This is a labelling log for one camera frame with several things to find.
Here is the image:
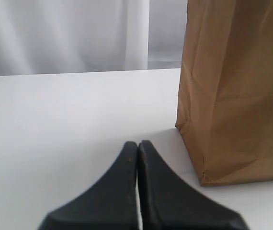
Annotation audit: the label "brown paper bag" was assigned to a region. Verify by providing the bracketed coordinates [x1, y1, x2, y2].
[176, 0, 273, 186]

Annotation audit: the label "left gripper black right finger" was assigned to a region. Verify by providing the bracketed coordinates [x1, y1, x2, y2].
[137, 140, 248, 230]

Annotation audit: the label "white backdrop curtain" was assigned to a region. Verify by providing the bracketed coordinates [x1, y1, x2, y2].
[0, 0, 187, 76]

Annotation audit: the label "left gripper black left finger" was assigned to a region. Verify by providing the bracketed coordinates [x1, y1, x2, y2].
[39, 141, 139, 230]

